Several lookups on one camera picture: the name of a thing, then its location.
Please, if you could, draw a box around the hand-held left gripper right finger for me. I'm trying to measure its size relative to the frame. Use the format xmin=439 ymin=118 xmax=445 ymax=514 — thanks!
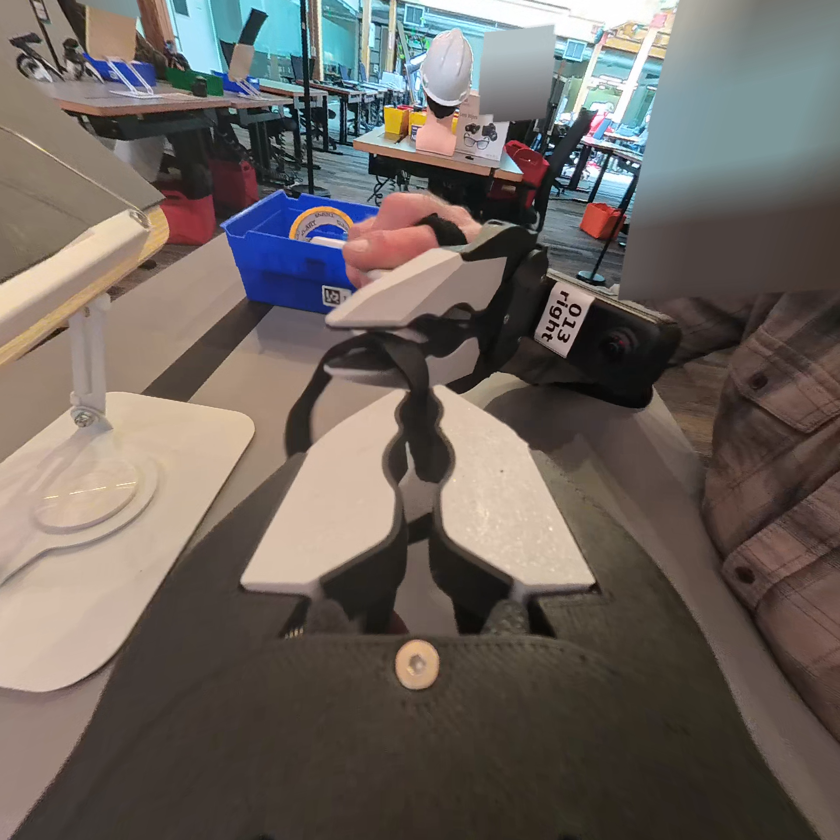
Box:
xmin=430 ymin=384 xmax=597 ymax=634

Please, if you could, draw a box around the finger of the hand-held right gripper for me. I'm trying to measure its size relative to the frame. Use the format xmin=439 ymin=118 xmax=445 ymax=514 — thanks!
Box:
xmin=323 ymin=248 xmax=511 ymax=331
xmin=323 ymin=307 xmax=492 ymax=396

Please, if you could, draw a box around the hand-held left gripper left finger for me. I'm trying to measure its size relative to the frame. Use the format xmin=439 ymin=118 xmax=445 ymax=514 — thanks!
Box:
xmin=239 ymin=390 xmax=409 ymax=634

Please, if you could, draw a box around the black fabric strap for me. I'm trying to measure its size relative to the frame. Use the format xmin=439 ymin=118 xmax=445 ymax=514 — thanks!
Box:
xmin=283 ymin=328 xmax=455 ymax=487

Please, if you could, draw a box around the person's right hand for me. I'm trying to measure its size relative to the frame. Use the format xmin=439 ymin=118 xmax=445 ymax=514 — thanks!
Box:
xmin=343 ymin=192 xmax=485 ymax=290

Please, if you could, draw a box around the orange storage bin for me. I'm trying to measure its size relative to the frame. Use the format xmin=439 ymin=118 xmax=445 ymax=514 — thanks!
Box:
xmin=581 ymin=202 xmax=627 ymax=240

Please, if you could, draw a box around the yellow tape roll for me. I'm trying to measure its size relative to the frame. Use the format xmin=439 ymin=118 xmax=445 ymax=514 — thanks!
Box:
xmin=289 ymin=205 xmax=355 ymax=244

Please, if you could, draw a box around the wooden top work table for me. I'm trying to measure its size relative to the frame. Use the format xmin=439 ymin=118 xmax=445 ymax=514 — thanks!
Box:
xmin=354 ymin=125 xmax=526 ymax=204

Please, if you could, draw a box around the pink mannequin head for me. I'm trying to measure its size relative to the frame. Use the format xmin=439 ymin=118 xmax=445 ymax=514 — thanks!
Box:
xmin=416 ymin=101 xmax=460 ymax=157

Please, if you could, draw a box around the blue plastic bin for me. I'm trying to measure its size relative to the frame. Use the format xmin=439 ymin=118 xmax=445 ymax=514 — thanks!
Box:
xmin=221 ymin=190 xmax=383 ymax=311

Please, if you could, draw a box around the white printed box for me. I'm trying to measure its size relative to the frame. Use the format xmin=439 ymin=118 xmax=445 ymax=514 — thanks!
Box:
xmin=455 ymin=92 xmax=509 ymax=158

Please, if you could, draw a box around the white display stand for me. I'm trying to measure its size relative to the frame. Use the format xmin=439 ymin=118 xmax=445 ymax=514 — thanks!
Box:
xmin=0 ymin=121 xmax=256 ymax=693

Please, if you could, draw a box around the white hard hat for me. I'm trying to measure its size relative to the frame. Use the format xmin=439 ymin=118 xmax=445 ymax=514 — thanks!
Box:
xmin=420 ymin=28 xmax=475 ymax=106

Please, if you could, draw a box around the black pole stand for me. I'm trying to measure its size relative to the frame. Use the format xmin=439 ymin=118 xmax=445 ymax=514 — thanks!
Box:
xmin=289 ymin=0 xmax=332 ymax=198

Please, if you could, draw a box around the person's plaid shirt torso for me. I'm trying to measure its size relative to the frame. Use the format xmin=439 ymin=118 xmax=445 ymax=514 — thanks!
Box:
xmin=656 ymin=292 xmax=840 ymax=742

